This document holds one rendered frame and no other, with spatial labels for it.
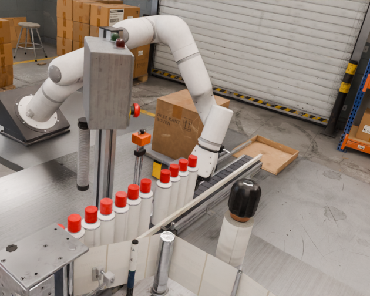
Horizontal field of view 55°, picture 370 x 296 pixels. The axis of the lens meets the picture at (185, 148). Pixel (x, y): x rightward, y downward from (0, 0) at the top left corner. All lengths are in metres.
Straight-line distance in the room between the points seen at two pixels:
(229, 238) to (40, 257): 0.52
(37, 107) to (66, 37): 3.52
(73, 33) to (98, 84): 4.35
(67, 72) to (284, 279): 1.11
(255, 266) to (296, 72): 4.36
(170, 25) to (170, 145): 0.64
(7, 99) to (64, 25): 3.45
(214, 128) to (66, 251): 0.73
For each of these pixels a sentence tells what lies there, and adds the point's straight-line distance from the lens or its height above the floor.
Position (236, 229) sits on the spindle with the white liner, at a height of 1.05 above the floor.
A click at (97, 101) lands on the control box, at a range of 0.87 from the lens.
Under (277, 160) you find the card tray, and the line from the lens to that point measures 1.98.
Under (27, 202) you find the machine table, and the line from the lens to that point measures 1.44.
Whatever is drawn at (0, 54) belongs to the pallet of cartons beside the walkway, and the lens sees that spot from 4.69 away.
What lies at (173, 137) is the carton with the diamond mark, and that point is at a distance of 1.68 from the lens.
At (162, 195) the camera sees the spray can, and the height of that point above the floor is 1.01.
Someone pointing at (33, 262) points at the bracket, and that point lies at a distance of 0.74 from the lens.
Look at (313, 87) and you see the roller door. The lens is 5.33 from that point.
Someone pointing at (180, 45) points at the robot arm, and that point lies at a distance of 1.27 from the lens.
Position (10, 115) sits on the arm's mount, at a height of 0.95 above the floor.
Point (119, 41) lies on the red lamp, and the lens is 0.88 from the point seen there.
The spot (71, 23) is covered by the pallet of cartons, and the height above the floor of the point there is 0.86.
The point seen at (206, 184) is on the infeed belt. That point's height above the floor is 0.88.
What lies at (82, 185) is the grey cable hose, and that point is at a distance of 1.03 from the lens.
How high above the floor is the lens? 1.66
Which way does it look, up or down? 26 degrees down
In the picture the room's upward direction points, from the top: 9 degrees clockwise
